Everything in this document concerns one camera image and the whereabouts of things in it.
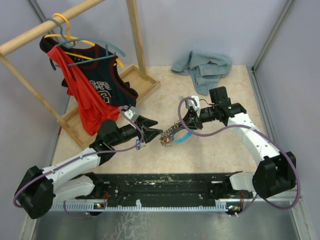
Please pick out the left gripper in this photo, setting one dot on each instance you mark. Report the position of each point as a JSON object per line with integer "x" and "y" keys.
{"x": 148, "y": 133}

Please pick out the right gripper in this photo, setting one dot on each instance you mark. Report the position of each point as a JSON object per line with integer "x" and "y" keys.
{"x": 192, "y": 120}

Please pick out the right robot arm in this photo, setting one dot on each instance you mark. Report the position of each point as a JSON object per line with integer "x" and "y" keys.
{"x": 275, "y": 169}

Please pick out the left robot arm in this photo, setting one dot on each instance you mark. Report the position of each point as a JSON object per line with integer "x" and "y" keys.
{"x": 98, "y": 153}

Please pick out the red shirt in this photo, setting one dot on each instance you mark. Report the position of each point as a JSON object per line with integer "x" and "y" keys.
{"x": 93, "y": 110}

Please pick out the light blue denim cloth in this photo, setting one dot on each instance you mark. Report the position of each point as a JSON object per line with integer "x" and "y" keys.
{"x": 205, "y": 69}

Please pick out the navy basketball jersey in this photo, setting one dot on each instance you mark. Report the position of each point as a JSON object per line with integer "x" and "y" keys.
{"x": 103, "y": 75}

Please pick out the yellow clothes hanger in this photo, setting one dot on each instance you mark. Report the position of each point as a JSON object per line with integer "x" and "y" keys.
{"x": 70, "y": 41}

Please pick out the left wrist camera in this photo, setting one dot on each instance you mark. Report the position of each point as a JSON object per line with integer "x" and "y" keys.
{"x": 131, "y": 114}

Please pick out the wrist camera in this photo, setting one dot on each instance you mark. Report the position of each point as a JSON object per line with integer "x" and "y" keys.
{"x": 193, "y": 103}
{"x": 131, "y": 114}

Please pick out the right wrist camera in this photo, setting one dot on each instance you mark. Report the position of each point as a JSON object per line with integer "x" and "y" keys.
{"x": 193, "y": 103}

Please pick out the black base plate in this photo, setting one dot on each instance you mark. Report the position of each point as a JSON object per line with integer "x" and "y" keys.
{"x": 165, "y": 177}

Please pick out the white cable duct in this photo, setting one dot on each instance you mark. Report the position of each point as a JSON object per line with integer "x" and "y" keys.
{"x": 91, "y": 206}

